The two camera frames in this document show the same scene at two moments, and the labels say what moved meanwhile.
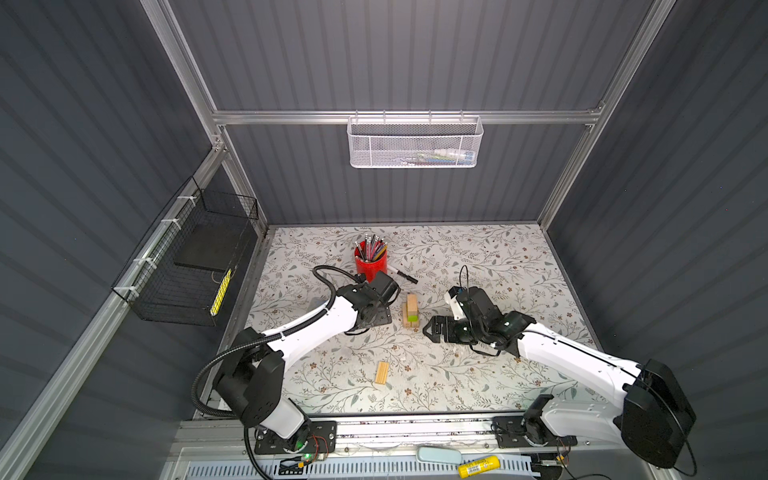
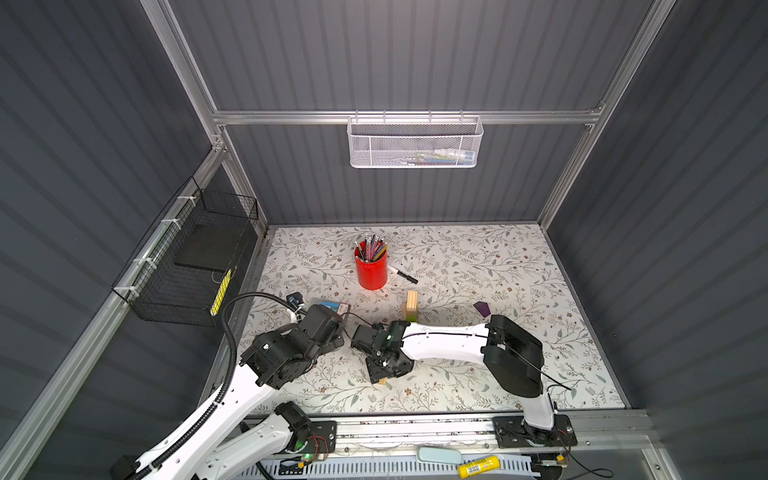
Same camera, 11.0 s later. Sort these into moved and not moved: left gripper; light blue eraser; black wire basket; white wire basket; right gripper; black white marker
Moved: left gripper; right gripper
Not moved: light blue eraser; black wire basket; black white marker; white wire basket
